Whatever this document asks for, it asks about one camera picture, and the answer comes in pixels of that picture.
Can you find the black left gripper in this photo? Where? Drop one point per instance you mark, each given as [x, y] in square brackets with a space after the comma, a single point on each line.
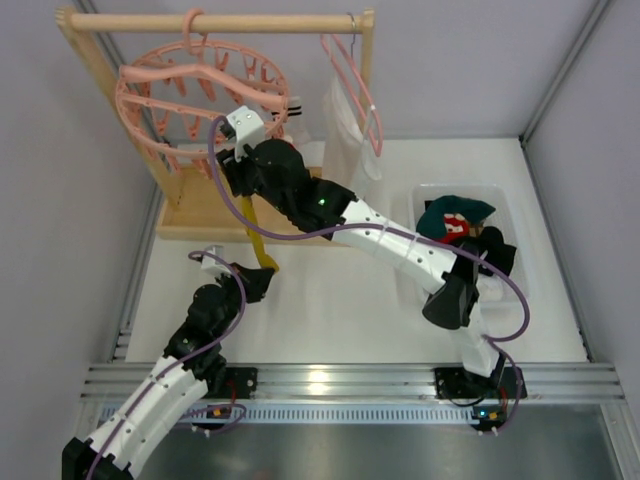
[245, 279]

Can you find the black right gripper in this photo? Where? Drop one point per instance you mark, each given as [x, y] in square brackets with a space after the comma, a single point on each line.
[232, 168]

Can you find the yellow sock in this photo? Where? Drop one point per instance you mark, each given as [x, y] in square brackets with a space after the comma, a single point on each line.
[257, 242]

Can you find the pink round clip hanger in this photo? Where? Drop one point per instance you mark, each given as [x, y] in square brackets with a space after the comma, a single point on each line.
[181, 87]

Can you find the dark green christmas sock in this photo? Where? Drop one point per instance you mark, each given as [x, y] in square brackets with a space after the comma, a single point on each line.
[430, 223]

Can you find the black sock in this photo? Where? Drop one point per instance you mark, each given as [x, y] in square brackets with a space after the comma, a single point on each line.
[494, 250]

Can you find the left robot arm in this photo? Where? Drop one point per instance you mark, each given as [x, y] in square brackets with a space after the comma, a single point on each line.
[190, 367]

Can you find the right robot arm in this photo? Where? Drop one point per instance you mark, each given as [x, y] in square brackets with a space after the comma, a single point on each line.
[448, 274]

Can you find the pink clothes hanger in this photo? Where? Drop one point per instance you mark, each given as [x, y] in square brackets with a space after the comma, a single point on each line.
[349, 74]

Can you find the wooden clothes rack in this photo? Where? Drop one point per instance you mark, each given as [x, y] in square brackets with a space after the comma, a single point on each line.
[192, 210]

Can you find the white shirt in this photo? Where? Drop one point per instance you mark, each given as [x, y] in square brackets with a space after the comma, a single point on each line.
[348, 157]

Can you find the red santa sock in bin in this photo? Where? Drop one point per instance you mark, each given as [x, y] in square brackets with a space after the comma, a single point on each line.
[456, 226]

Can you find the clear plastic bin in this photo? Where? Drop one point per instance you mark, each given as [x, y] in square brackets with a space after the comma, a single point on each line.
[507, 218]

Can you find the white sock in bin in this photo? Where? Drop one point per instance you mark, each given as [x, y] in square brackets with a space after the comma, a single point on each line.
[490, 289]

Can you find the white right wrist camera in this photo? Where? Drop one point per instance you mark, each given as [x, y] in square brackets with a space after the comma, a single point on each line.
[248, 129]

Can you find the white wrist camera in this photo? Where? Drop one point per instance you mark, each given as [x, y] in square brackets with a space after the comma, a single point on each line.
[211, 261]
[248, 129]

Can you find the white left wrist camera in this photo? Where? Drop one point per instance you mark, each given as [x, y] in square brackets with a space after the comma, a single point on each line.
[211, 261]

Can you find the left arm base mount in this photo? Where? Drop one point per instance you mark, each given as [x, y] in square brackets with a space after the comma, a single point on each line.
[225, 408]

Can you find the aluminium frame rail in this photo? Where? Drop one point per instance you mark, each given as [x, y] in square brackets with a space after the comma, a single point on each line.
[404, 393]

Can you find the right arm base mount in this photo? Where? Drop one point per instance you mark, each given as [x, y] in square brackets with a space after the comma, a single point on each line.
[491, 400]

